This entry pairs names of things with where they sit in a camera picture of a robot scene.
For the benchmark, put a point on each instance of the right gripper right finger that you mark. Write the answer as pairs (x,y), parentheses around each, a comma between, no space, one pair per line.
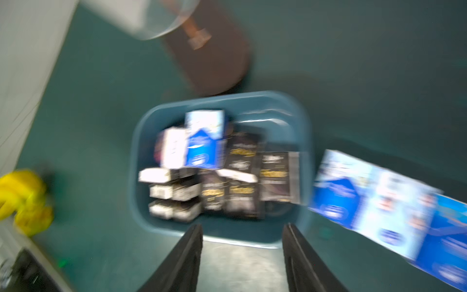
(306,271)

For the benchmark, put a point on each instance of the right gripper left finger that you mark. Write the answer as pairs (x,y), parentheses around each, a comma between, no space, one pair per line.
(180,269)

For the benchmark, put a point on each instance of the light blue tissue pack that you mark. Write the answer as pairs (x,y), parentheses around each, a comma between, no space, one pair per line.
(398,212)

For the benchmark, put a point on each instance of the metal scroll cup stand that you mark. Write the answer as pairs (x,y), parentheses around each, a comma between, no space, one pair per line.
(211,50)

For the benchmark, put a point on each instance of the blue pocket tissue pack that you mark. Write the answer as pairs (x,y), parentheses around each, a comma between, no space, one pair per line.
(341,187)

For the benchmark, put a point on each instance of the dark blue tissue pack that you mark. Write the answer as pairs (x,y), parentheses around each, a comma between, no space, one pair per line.
(443,253)

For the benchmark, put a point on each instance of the blue white tissue pack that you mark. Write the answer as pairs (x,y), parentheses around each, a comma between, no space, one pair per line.
(206,136)

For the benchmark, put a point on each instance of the yellow banana toy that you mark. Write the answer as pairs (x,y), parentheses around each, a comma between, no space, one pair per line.
(23,196)

